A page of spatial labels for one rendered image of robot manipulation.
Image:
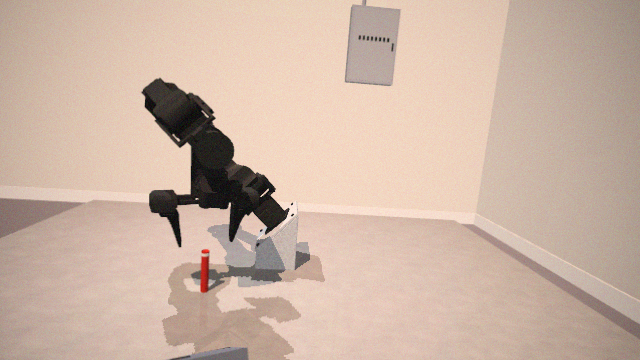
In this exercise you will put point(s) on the grey flat panel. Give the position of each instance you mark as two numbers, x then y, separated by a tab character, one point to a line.
228	353

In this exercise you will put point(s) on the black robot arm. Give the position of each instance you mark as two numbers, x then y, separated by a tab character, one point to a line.
180	114

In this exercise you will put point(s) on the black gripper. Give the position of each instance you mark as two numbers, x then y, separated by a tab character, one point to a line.
165	203

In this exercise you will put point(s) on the red peg with white band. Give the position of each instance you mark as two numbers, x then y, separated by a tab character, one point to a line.
204	284

